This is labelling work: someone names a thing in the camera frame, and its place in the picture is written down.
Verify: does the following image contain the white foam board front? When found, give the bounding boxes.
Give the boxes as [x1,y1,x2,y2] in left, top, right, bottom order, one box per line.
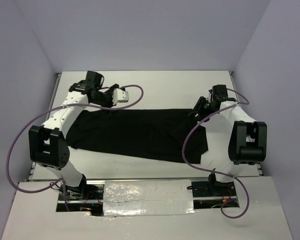
[2,176,292,240]

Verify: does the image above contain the purple cable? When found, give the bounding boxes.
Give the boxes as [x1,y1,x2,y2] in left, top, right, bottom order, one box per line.
[181,87,251,220]
[6,84,145,212]

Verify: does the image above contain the black long sleeve shirt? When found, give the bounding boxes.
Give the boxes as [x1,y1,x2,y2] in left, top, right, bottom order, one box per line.
[66,109,209,164]

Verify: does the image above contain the aluminium rail edge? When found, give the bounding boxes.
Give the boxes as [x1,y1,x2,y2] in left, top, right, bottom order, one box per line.
[228,70,263,176]
[27,72,62,182]

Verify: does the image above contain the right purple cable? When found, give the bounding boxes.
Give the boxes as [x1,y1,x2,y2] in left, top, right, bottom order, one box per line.
[181,87,251,220]

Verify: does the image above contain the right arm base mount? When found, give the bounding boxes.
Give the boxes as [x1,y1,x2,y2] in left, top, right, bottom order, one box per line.
[186,173,236,200]

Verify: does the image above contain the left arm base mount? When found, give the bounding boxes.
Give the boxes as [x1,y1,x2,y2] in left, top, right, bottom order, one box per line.
[51,184,105,217]

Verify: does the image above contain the aluminium rail left edge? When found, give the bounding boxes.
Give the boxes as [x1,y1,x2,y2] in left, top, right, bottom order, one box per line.
[27,72,62,182]

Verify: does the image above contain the aluminium rail right edge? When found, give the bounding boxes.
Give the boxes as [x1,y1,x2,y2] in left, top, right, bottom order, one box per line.
[228,70,263,176]

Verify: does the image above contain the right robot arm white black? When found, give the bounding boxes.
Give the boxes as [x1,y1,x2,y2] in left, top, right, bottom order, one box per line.
[182,84,268,196]

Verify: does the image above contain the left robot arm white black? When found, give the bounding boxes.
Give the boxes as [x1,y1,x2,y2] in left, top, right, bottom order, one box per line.
[28,71,120,199]

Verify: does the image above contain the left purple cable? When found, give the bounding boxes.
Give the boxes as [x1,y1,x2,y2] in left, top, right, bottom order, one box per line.
[6,84,145,212]

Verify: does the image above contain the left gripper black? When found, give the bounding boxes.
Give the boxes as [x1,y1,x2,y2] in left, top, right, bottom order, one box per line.
[90,84,121,119]

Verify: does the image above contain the silver foil sheet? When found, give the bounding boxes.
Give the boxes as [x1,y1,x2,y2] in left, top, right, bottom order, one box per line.
[103,179,195,217]

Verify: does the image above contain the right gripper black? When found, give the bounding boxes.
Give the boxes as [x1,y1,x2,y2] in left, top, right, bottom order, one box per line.
[188,95,218,123]

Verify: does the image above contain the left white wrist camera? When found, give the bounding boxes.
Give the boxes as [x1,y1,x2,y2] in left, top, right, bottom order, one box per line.
[112,88,129,106]

